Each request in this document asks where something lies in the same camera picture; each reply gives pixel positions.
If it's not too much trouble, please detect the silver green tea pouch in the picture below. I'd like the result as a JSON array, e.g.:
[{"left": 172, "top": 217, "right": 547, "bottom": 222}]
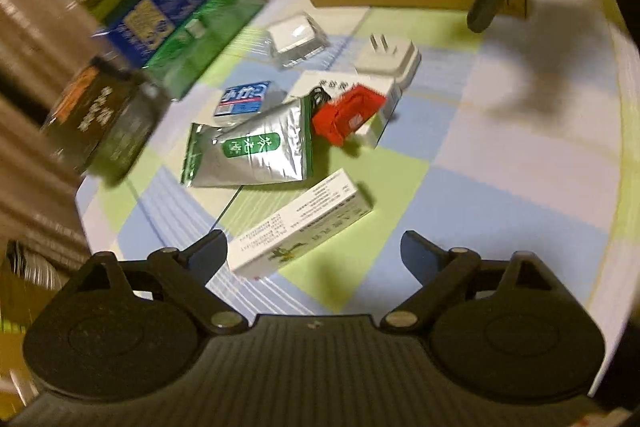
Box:
[{"left": 180, "top": 96, "right": 314, "bottom": 187}]

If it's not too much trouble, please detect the white long medicine box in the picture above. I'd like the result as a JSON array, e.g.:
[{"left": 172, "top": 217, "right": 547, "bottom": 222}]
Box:
[{"left": 227, "top": 169, "right": 371, "bottom": 280}]

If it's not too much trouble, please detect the red small pouch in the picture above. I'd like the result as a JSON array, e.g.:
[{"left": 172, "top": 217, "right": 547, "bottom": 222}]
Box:
[{"left": 311, "top": 84, "right": 386, "bottom": 147}]

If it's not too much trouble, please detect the white power adapter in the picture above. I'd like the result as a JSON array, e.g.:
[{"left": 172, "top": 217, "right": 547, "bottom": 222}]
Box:
[{"left": 354, "top": 34, "right": 422, "bottom": 91}]

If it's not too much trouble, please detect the silver wrapped white box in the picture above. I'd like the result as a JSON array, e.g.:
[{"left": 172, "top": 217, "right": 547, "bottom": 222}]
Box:
[{"left": 266, "top": 12, "right": 330, "bottom": 68}]

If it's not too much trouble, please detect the dark green drink case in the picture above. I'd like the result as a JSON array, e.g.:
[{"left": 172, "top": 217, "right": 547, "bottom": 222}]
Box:
[{"left": 41, "top": 56, "right": 171, "bottom": 185}]

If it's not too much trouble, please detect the blue white small box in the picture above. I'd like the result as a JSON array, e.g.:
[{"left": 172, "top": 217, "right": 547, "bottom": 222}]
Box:
[{"left": 213, "top": 81, "right": 271, "bottom": 126}]

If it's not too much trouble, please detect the green wrapped drink pack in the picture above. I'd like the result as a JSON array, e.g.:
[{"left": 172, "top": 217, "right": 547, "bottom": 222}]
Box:
[{"left": 143, "top": 0, "right": 265, "bottom": 100}]

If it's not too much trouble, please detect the beige curtain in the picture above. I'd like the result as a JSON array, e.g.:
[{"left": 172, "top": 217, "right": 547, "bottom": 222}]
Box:
[{"left": 1, "top": 0, "right": 100, "bottom": 267}]

